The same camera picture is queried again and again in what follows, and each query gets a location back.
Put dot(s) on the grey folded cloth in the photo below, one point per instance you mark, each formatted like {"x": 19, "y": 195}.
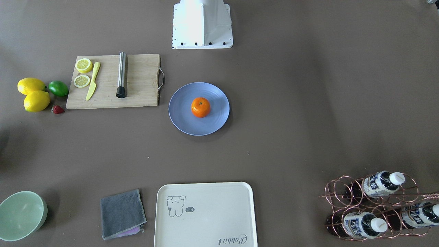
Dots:
{"x": 122, "y": 215}

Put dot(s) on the orange mandarin fruit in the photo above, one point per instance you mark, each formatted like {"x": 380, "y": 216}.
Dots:
{"x": 200, "y": 107}

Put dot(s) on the cream rabbit tray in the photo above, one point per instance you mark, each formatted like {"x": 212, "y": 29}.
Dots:
{"x": 205, "y": 215}

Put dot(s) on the red strawberry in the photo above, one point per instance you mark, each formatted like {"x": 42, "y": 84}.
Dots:
{"x": 56, "y": 109}

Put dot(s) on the yellow lemon upper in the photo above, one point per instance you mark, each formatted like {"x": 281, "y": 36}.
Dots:
{"x": 29, "y": 84}

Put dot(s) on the green ceramic bowl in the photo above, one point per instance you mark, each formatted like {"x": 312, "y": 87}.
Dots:
{"x": 21, "y": 214}

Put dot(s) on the steel muddler black tip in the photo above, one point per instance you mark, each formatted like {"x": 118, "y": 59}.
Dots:
{"x": 122, "y": 82}

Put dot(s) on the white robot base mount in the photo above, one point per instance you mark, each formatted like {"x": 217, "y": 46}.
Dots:
{"x": 202, "y": 24}

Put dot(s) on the bamboo cutting board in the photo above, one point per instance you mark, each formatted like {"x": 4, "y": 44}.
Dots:
{"x": 141, "y": 86}

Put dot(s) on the tea bottle back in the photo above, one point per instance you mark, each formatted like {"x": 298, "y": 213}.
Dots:
{"x": 419, "y": 215}
{"x": 383, "y": 183}

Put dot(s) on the yellow lemon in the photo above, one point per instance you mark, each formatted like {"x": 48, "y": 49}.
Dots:
{"x": 29, "y": 84}
{"x": 36, "y": 101}

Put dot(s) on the yellow lemon lower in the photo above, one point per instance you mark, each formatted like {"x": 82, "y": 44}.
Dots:
{"x": 36, "y": 101}

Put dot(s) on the lemon half lower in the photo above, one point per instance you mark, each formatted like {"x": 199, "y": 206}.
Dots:
{"x": 84, "y": 65}

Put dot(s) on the lemon slice upper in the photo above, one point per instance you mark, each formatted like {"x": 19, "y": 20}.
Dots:
{"x": 81, "y": 81}

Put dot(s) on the blue round plate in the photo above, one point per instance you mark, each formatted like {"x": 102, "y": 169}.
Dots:
{"x": 182, "y": 117}

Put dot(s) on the yellow plastic knife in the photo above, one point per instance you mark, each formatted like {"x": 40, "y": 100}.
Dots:
{"x": 93, "y": 85}

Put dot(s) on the tea bottle front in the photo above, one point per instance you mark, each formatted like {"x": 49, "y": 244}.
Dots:
{"x": 356, "y": 226}

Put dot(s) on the green lime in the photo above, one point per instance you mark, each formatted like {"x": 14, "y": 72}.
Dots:
{"x": 58, "y": 88}

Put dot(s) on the copper wire bottle rack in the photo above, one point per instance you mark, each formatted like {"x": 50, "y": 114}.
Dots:
{"x": 408, "y": 194}

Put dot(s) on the tea bottle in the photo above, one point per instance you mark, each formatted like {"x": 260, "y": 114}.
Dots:
{"x": 356, "y": 226}
{"x": 383, "y": 183}
{"x": 419, "y": 215}

